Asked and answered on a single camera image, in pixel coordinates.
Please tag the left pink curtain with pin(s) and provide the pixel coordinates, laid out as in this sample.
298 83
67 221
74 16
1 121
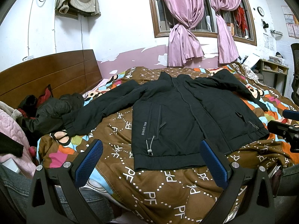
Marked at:
183 44

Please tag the person's jeans leg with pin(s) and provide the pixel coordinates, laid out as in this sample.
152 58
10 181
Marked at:
15 190

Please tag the pink quilted blanket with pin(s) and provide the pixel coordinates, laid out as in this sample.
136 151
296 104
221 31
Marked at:
14 143

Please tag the wooden headboard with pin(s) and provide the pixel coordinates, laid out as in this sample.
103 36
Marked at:
66 73

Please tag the wooden side shelf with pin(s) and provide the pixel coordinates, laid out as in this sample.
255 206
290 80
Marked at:
274 74

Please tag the red hanging tassel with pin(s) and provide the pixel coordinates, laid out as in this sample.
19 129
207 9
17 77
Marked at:
240 19

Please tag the brown cartoon bedspread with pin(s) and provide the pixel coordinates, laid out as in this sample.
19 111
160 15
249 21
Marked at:
168 196

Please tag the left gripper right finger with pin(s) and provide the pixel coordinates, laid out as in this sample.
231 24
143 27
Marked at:
257 205

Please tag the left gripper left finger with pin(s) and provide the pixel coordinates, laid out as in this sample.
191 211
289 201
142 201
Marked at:
43 204

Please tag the round wall clock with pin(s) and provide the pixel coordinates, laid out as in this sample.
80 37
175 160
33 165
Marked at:
260 11

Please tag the pink curtain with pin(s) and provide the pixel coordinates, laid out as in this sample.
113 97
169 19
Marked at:
227 50
183 44

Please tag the right pink curtain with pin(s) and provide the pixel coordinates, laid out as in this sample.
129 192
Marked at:
227 50

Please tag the wooden framed window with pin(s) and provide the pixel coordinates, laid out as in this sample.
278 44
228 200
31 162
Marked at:
163 22

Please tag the beige cloth on wall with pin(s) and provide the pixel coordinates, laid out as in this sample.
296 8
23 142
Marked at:
90 7

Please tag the dark clothes pile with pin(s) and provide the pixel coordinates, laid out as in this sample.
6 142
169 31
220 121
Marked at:
43 115

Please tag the black jacket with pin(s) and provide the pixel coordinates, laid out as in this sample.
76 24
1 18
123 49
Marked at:
172 115

